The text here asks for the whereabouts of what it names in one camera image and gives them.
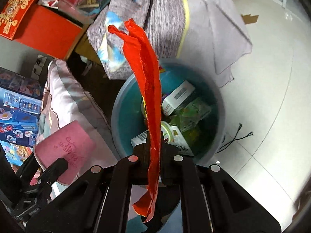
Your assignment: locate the pink paper cup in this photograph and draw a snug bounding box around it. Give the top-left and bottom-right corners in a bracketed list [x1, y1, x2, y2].
[34, 120, 96, 186]

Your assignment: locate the green melon seed packet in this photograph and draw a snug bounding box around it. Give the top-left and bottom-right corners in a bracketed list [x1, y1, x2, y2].
[169, 97, 212, 133]

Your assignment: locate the green white medicine box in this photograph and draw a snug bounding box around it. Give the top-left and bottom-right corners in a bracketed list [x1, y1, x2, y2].
[162, 81, 196, 116]

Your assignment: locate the red snack wrapper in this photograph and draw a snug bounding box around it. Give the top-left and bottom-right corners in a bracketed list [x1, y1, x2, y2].
[107, 19, 161, 223]

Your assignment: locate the teal plastic trash bin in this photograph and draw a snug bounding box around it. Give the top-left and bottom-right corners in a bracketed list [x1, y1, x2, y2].
[111, 59, 225, 165]

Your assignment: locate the pink plaid quilt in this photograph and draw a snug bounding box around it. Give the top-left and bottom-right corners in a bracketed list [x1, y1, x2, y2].
[34, 59, 122, 181]

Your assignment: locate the blue toy box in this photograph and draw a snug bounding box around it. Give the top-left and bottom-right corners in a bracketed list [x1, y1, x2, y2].
[0, 68, 43, 166]

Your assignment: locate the brown wooden cabinet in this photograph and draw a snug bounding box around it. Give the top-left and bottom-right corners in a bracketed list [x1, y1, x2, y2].
[74, 24, 101, 65]

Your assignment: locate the purple striped cloth bundle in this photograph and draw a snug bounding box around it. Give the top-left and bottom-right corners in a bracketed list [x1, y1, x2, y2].
[87, 0, 252, 87]

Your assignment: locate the cardboard scrap on floor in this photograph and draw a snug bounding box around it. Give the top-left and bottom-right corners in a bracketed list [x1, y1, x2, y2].
[241, 14, 259, 25]

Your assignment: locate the red gift box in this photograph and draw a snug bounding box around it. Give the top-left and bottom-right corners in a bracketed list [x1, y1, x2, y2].
[1, 0, 83, 60]

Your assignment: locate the black cable on floor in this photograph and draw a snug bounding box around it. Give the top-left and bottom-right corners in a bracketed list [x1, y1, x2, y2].
[214, 123, 254, 154]

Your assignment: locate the wall power socket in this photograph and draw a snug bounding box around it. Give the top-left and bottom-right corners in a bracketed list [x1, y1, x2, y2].
[31, 54, 47, 80]

